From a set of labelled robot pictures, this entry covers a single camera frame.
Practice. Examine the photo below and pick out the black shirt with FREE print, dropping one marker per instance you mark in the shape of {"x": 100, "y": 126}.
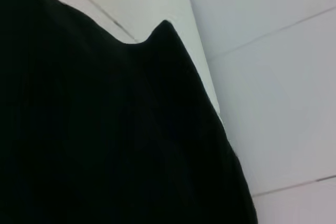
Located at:
{"x": 105, "y": 129}

